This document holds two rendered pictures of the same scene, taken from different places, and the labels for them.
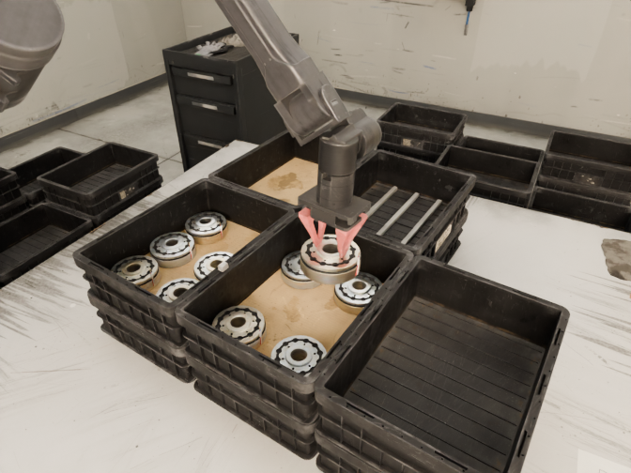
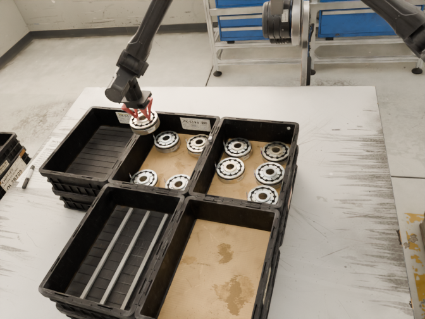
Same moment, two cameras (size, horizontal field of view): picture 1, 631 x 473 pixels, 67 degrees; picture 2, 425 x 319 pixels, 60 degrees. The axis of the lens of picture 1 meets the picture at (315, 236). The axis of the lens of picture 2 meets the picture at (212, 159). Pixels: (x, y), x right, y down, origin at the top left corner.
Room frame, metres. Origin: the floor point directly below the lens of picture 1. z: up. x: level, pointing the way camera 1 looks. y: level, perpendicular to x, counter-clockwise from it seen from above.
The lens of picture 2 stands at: (1.73, 0.04, 1.81)
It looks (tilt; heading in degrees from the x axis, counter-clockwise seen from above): 44 degrees down; 172
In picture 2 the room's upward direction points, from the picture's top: 11 degrees counter-clockwise
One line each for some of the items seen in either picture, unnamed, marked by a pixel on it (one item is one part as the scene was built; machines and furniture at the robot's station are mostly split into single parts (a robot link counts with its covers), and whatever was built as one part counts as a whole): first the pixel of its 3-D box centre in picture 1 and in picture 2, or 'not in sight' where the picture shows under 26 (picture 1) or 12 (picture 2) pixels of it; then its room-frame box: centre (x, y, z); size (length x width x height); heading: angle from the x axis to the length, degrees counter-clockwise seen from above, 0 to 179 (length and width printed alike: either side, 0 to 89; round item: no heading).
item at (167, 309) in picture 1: (191, 235); (247, 158); (0.87, 0.28, 0.92); 0.40 x 0.30 x 0.02; 147
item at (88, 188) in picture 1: (113, 210); not in sight; (1.82, 0.91, 0.37); 0.40 x 0.30 x 0.45; 152
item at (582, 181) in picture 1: (579, 192); not in sight; (1.98, -1.26, 0.37); 0.40 x 0.30 x 0.45; 62
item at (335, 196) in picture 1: (334, 189); (132, 91); (0.65, -0.03, 1.16); 0.10 x 0.07 x 0.07; 55
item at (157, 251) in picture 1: (172, 245); (270, 173); (0.91, 0.34, 0.86); 0.10 x 0.10 x 0.01
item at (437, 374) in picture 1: (446, 370); (103, 150); (0.54, -0.23, 0.87); 0.40 x 0.30 x 0.11; 147
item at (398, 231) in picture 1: (391, 212); (123, 250); (1.04, -0.19, 0.87); 0.40 x 0.30 x 0.11; 147
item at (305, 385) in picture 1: (302, 284); (167, 149); (0.70, 0.02, 0.92); 0.40 x 0.30 x 0.02; 147
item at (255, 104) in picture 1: (241, 122); not in sight; (2.64, 0.43, 0.45); 0.60 x 0.45 x 0.90; 152
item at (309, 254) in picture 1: (330, 251); (143, 119); (0.65, -0.03, 1.04); 0.10 x 0.10 x 0.01
